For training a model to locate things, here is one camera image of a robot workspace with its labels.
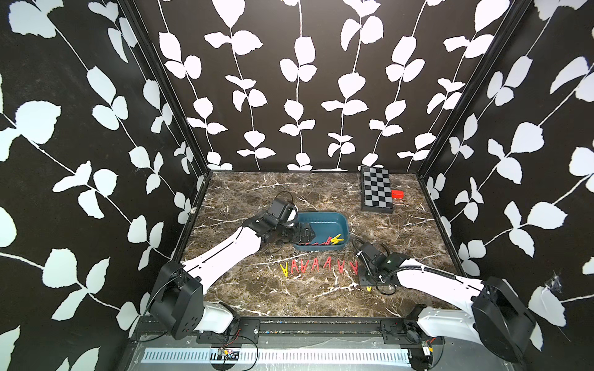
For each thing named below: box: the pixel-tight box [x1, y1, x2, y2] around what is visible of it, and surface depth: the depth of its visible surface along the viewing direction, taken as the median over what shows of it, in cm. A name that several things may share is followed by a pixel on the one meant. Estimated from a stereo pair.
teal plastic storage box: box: [293, 212, 350, 252], surface depth 98 cm
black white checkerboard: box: [360, 166, 394, 215], surface depth 113 cm
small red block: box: [390, 189, 405, 199], surface depth 113 cm
